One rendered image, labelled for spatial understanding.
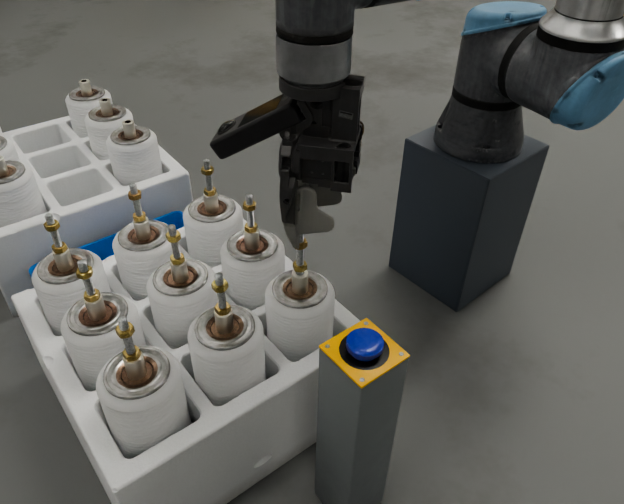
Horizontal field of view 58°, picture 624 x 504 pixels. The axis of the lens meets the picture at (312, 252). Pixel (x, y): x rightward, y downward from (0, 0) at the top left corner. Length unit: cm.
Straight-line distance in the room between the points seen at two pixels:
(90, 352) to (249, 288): 24
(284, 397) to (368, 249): 56
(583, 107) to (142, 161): 77
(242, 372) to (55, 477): 36
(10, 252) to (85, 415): 44
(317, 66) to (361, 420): 37
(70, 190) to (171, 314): 52
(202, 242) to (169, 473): 36
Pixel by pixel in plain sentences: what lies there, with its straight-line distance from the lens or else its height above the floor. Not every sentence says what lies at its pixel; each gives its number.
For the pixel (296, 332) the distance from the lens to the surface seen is 77.
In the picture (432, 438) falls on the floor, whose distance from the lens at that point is 95.
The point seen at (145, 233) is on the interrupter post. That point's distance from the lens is 88.
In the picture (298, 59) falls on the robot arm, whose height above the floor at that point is 58.
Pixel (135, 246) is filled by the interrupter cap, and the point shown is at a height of 25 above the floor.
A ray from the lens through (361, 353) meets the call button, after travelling 60.
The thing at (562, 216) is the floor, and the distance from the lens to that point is 147.
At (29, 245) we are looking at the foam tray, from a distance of 113.
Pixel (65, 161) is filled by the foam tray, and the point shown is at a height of 15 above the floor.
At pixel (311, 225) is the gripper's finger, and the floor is 38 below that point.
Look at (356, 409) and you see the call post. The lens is 62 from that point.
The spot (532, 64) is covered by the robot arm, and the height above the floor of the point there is 49.
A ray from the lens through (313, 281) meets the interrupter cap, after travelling 78.
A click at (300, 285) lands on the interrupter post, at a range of 76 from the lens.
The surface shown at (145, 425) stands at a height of 21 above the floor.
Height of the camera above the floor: 78
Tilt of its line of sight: 39 degrees down
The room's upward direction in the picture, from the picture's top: 1 degrees clockwise
